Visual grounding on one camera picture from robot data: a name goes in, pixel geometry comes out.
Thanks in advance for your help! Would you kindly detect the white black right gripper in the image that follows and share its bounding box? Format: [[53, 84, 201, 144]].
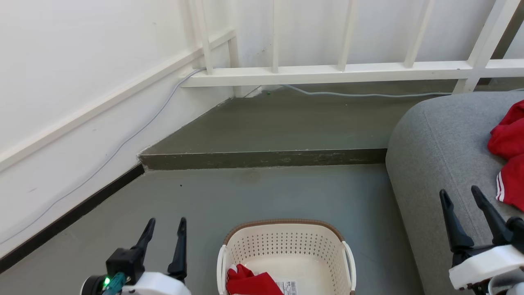
[[439, 185, 524, 290]]

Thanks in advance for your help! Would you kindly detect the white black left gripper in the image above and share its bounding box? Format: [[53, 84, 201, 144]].
[[80, 217, 192, 295]]

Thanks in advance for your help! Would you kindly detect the red garment with white stripes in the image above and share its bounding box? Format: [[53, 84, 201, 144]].
[[487, 100, 524, 212]]

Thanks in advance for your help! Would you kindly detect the grey fabric sofa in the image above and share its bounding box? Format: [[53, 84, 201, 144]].
[[385, 91, 524, 295]]

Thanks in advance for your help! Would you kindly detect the black baseboard strip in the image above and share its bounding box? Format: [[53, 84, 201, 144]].
[[0, 163, 146, 274]]

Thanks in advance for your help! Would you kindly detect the cream perforated laundry basket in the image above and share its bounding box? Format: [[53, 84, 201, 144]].
[[216, 218, 357, 295]]

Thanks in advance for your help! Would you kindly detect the paper barcode label sticker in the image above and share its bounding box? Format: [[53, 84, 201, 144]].
[[275, 281, 298, 295]]

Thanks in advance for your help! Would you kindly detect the white wooden railing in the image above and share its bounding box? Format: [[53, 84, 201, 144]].
[[179, 0, 524, 95]]

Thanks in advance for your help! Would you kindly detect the teal cable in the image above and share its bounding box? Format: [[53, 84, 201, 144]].
[[102, 272, 126, 295]]

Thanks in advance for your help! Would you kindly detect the thin grey cable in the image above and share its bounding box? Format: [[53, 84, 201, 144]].
[[0, 68, 455, 245]]

